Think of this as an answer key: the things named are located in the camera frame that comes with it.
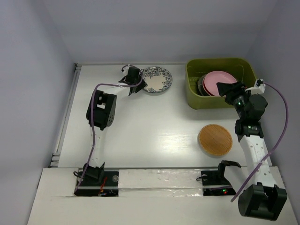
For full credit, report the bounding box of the pink plastic plate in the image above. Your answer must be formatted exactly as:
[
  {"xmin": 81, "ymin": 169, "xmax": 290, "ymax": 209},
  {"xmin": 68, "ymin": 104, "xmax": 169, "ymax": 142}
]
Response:
[{"xmin": 202, "ymin": 71, "xmax": 237, "ymax": 96}]

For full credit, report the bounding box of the green plastic bin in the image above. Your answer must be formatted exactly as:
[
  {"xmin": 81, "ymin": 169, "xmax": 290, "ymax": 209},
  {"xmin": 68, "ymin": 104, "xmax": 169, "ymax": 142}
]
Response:
[{"xmin": 185, "ymin": 58, "xmax": 256, "ymax": 110}]

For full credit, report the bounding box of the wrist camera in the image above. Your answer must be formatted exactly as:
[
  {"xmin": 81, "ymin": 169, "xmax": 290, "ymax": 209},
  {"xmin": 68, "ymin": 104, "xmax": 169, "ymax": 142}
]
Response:
[
  {"xmin": 121, "ymin": 65, "xmax": 130, "ymax": 75},
  {"xmin": 245, "ymin": 79, "xmax": 266, "ymax": 95}
]

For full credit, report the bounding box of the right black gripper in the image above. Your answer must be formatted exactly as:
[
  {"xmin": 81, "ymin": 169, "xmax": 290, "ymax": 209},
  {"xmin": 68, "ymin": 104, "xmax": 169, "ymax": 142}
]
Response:
[{"xmin": 216, "ymin": 81, "xmax": 252, "ymax": 120}]

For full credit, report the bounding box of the aluminium table edge rail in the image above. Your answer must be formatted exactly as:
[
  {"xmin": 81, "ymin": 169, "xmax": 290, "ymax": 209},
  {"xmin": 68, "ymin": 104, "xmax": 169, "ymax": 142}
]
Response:
[{"xmin": 48, "ymin": 63, "xmax": 82, "ymax": 168}]

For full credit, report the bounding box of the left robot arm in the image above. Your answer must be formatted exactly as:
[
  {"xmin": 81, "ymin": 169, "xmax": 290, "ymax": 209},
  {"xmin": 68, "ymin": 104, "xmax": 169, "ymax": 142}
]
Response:
[{"xmin": 78, "ymin": 64, "xmax": 146, "ymax": 185}]

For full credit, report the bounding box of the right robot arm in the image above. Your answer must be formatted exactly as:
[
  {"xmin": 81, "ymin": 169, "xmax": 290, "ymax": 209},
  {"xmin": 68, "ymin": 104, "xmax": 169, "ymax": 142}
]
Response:
[{"xmin": 216, "ymin": 79, "xmax": 287, "ymax": 221}]

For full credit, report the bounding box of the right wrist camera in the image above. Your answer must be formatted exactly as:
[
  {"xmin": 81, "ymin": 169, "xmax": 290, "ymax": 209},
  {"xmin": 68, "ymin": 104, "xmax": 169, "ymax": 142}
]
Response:
[{"xmin": 245, "ymin": 79, "xmax": 266, "ymax": 95}]

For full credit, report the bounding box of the orange woven round plate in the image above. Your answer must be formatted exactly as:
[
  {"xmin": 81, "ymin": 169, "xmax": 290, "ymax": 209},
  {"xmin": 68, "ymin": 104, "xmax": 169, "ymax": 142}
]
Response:
[{"xmin": 198, "ymin": 124, "xmax": 233, "ymax": 156}]

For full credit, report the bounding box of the silver foil covered bar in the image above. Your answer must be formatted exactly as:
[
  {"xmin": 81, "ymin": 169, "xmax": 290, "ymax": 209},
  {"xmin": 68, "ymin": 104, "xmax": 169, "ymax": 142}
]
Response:
[{"xmin": 118, "ymin": 169, "xmax": 203, "ymax": 197}]

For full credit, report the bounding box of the blue floral white plate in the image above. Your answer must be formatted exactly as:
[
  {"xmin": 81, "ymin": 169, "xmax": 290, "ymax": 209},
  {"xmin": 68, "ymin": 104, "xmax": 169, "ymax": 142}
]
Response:
[{"xmin": 142, "ymin": 66, "xmax": 173, "ymax": 93}]

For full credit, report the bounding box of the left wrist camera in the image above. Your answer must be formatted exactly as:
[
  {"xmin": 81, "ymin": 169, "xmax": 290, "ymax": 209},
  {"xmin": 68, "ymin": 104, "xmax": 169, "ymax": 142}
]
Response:
[{"xmin": 121, "ymin": 65, "xmax": 130, "ymax": 75}]

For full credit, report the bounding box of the dark teal glazed plate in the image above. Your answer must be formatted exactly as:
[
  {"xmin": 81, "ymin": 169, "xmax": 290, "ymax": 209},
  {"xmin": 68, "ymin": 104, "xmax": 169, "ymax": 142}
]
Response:
[{"xmin": 197, "ymin": 75, "xmax": 206, "ymax": 96}]

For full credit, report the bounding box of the red teal flower plate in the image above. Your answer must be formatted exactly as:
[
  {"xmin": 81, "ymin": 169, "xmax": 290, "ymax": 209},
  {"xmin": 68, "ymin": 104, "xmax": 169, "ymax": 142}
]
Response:
[{"xmin": 202, "ymin": 80, "xmax": 211, "ymax": 96}]

